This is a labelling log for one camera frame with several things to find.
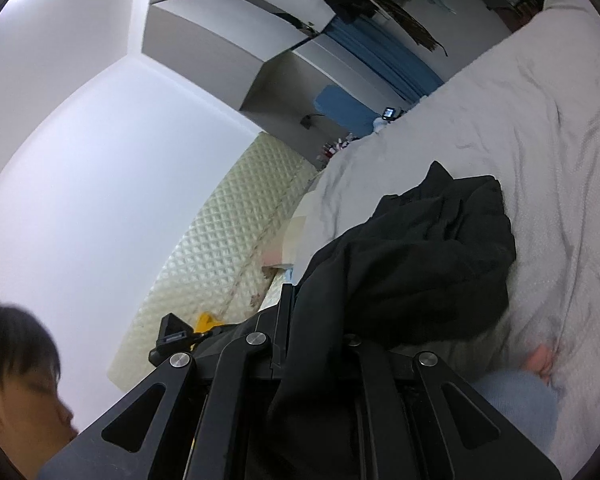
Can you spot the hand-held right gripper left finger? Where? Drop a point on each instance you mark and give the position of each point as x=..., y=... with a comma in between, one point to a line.
x=286, y=330

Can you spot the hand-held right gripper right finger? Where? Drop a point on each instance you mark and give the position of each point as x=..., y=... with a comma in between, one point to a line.
x=375, y=390

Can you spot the black puffer jacket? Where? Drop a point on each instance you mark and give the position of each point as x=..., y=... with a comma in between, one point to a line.
x=420, y=260

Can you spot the yellow cushion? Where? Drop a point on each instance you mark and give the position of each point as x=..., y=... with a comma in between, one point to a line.
x=207, y=321

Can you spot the light blue cloth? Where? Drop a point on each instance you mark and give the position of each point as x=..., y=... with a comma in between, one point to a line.
x=287, y=275

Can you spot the cream quilted headboard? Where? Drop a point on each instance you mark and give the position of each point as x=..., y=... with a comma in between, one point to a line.
x=205, y=260

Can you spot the pastel checked pillow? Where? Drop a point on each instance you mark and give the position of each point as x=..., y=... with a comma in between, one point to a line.
x=290, y=240

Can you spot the person's head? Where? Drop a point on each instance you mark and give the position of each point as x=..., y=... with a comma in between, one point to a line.
x=15, y=370

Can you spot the row of cosmetic bottles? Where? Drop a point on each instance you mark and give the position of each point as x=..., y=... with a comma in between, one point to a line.
x=335, y=149

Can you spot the pale blue small object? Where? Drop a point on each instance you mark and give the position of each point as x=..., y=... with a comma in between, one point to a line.
x=379, y=125

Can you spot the small black device with screen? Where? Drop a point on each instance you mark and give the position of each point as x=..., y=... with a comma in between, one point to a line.
x=390, y=112

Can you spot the grey duvet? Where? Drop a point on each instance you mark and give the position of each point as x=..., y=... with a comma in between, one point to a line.
x=480, y=125

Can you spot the blue curtain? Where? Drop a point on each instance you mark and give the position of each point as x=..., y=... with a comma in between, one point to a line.
x=390, y=60

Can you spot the white wardrobe cabinet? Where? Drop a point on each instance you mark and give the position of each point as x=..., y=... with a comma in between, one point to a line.
x=205, y=35

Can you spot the brown patterned garment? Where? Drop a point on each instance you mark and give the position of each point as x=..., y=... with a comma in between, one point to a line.
x=410, y=25

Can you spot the black wall charger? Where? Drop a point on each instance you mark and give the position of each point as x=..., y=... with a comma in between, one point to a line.
x=307, y=121

